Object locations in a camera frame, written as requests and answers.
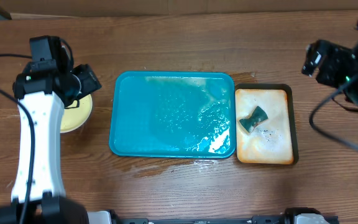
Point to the teal plastic tray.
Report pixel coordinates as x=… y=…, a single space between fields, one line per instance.
x=173 y=114

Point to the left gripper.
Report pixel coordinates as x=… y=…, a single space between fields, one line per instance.
x=91 y=83

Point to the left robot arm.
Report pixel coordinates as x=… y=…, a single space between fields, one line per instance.
x=38 y=195

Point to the green yellow sponge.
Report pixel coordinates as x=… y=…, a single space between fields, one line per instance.
x=251 y=122

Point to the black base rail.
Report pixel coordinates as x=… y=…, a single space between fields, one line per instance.
x=300 y=215

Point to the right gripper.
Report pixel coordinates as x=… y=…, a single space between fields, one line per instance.
x=327 y=64

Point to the black tray with soapy water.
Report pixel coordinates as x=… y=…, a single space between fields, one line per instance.
x=274 y=141

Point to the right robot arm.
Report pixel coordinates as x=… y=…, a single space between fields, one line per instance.
x=350 y=88

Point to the yellow plate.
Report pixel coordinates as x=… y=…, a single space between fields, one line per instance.
x=75 y=117

